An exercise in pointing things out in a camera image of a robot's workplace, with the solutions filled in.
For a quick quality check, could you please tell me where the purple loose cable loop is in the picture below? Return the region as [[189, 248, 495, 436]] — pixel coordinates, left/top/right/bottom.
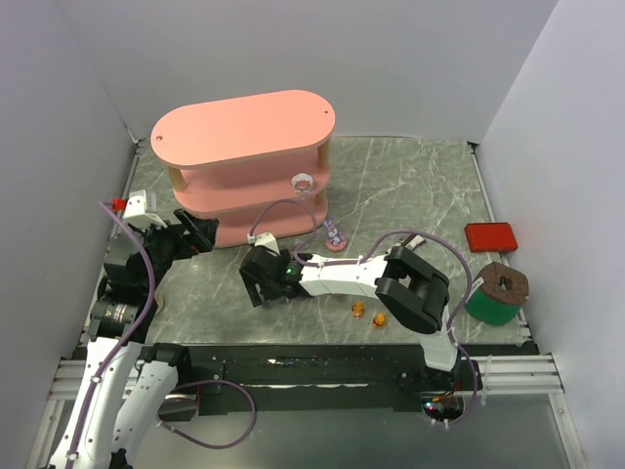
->
[[154, 379, 257, 448]]

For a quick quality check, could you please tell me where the red box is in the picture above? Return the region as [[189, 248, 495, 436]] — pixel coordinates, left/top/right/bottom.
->
[[464, 222, 519, 253]]

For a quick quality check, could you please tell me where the black base frame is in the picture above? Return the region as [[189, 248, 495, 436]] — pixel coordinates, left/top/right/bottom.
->
[[131, 341, 489, 416]]

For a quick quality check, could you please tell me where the green brown tape roll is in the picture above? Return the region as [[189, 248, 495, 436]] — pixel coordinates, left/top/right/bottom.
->
[[465, 262, 529, 326]]

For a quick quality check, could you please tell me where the orange bear toy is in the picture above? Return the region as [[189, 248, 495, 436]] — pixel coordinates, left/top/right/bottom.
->
[[372, 312, 386, 328], [351, 300, 364, 319]]

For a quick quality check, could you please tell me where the pink white frilly toy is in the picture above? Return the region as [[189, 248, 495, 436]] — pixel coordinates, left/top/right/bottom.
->
[[291, 173, 314, 198]]

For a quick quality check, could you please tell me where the orange bear toy right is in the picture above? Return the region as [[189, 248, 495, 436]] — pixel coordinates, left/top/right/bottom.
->
[[372, 312, 386, 328]]

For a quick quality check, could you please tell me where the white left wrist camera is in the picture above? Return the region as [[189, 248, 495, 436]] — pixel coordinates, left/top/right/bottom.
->
[[122, 190, 167, 230]]

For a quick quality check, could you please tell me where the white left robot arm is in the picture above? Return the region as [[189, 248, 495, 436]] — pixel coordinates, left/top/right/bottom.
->
[[48, 209, 219, 468]]

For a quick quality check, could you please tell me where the purple bunny on pink base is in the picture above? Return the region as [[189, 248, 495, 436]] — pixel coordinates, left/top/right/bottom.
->
[[322, 217, 348, 252]]

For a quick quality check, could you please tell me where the beige round disc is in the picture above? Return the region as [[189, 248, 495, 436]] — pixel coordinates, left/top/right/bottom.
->
[[154, 291, 164, 315]]

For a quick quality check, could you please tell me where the orange bear toy middle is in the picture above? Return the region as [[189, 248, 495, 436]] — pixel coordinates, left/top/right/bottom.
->
[[351, 300, 364, 319]]

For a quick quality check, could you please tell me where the pink three-tier wooden shelf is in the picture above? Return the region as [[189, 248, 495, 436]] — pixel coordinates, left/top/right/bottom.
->
[[150, 90, 336, 248]]

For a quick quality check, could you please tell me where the brown chocolate bar wrapper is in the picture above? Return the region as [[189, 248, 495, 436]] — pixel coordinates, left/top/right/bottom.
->
[[400, 234, 426, 251]]

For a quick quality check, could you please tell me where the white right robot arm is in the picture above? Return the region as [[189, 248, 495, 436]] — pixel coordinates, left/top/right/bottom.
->
[[239, 246, 458, 372]]

